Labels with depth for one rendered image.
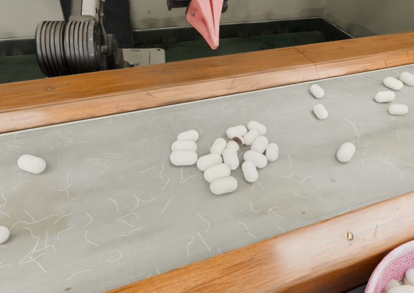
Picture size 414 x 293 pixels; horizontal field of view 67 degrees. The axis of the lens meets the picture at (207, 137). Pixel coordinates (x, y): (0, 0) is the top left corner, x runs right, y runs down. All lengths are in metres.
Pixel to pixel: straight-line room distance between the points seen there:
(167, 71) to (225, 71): 0.11
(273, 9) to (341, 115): 2.28
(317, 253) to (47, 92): 0.48
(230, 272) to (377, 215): 0.19
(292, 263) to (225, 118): 0.28
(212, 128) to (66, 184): 0.23
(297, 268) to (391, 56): 0.60
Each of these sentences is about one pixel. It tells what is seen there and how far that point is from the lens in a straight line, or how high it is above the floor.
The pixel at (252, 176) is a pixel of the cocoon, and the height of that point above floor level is 0.76.
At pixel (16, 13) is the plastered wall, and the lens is 2.55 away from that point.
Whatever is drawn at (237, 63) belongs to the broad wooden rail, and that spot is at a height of 0.76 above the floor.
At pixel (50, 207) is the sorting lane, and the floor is 0.74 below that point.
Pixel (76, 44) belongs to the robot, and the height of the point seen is 0.77.
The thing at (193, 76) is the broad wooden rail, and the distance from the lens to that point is 0.60.
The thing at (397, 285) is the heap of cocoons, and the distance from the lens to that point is 0.42.
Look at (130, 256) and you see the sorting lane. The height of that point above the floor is 0.74.
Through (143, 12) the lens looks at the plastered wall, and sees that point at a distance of 2.51.
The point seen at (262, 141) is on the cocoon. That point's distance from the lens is 0.47.
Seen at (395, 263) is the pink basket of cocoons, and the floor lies 0.76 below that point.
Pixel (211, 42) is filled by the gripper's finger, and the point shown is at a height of 0.86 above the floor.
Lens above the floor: 1.06
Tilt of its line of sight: 41 degrees down
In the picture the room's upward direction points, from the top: 3 degrees clockwise
